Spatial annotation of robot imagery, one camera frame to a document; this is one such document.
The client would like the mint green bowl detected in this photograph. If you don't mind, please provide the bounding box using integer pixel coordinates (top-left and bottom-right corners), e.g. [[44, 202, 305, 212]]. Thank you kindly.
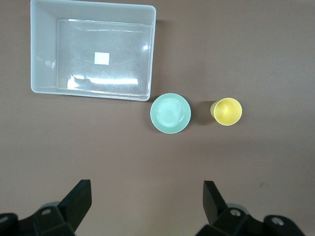
[[150, 92, 192, 134]]

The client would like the clear plastic storage box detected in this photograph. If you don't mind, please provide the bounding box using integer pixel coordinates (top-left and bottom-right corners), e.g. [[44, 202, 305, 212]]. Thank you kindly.
[[30, 0, 157, 101]]

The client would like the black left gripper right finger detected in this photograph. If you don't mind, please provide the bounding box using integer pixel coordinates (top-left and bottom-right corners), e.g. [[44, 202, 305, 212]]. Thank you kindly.
[[195, 180, 306, 236]]

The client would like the yellow plastic cup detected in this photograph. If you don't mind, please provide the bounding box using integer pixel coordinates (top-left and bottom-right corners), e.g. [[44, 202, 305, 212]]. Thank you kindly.
[[210, 97, 243, 126]]

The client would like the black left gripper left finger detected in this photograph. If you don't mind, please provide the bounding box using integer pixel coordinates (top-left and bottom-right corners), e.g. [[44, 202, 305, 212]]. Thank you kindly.
[[0, 179, 93, 236]]

